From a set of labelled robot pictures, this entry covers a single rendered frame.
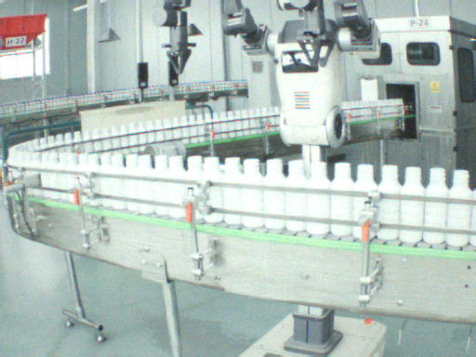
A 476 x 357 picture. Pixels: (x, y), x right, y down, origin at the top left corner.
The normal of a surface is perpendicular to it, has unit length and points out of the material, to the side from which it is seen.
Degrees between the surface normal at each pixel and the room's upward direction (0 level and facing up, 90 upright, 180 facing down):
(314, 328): 90
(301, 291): 90
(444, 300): 90
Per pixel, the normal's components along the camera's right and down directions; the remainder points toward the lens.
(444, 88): -0.76, 0.16
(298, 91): -0.53, 0.19
